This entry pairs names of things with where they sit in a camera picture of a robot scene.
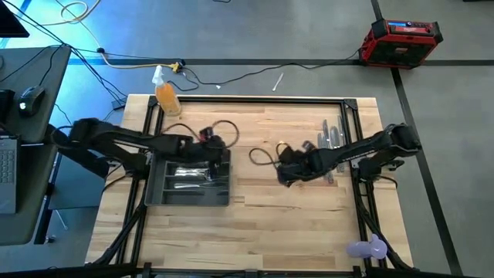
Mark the white stick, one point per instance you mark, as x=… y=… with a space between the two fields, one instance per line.
x=278 y=82

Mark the black aluminium table frame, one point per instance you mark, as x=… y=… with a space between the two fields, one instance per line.
x=270 y=100

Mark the grey plastic cutlery tray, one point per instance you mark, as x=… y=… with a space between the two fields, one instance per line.
x=185 y=199

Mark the black computer monitor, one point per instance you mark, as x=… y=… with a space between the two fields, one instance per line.
x=11 y=23

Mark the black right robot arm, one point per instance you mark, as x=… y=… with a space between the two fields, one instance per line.
x=359 y=148

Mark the silver metal spoon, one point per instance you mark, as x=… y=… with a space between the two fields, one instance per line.
x=193 y=171
x=183 y=175

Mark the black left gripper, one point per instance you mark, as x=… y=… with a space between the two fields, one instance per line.
x=208 y=148

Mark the black computer mouse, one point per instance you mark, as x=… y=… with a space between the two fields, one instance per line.
x=31 y=98

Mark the dark grey desk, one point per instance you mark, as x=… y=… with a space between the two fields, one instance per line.
x=34 y=127

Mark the red and black jobsite radio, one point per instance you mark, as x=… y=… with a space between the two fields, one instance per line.
x=401 y=46

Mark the black desk device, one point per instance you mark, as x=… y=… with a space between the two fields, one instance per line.
x=5 y=106

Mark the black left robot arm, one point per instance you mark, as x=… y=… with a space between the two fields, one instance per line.
x=154 y=142

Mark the small black floor box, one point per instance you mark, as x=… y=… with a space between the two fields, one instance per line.
x=118 y=104

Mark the orange liquid spray bottle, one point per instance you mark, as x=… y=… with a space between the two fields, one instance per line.
x=166 y=96

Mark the grey laptop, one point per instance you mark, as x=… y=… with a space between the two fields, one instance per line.
x=7 y=173

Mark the grey desk base plate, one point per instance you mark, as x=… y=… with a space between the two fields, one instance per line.
x=77 y=189

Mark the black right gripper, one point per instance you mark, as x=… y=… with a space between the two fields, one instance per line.
x=299 y=164

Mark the lavender plastic object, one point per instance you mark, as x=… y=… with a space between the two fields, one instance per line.
x=366 y=249

